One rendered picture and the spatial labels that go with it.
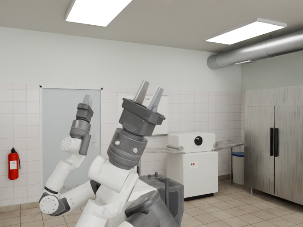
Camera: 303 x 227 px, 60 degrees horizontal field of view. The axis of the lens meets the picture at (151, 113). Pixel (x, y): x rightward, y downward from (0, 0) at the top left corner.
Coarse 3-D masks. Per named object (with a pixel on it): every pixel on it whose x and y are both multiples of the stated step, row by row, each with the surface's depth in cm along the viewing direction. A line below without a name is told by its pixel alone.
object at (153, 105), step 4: (156, 88) 64; (160, 88) 63; (156, 92) 63; (160, 92) 64; (152, 96) 64; (156, 96) 64; (160, 96) 65; (152, 100) 63; (156, 100) 64; (148, 104) 64; (152, 104) 64; (156, 104) 65; (148, 108) 64; (152, 108) 64; (156, 108) 65
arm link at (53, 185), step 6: (60, 168) 116; (54, 174) 116; (60, 174) 116; (66, 174) 118; (48, 180) 116; (54, 180) 115; (60, 180) 116; (48, 186) 115; (54, 186) 115; (60, 186) 117; (42, 192) 115; (48, 192) 114; (54, 192) 115
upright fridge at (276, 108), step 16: (256, 96) 499; (272, 96) 467; (288, 96) 439; (256, 112) 494; (272, 112) 462; (288, 112) 434; (256, 128) 494; (272, 128) 461; (288, 128) 435; (256, 144) 494; (272, 144) 462; (288, 144) 435; (256, 160) 495; (272, 160) 462; (288, 160) 435; (256, 176) 495; (272, 176) 463; (288, 176) 435; (272, 192) 463; (288, 192) 435
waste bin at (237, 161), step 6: (234, 156) 591; (240, 156) 579; (234, 162) 593; (240, 162) 581; (234, 168) 594; (240, 168) 582; (234, 174) 596; (240, 174) 583; (234, 180) 597; (240, 180) 584
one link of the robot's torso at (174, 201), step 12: (144, 180) 107; (156, 180) 107; (168, 180) 94; (96, 192) 104; (108, 192) 97; (132, 192) 91; (144, 192) 92; (168, 192) 94; (180, 192) 101; (168, 204) 94; (180, 204) 101; (120, 216) 87; (180, 216) 101
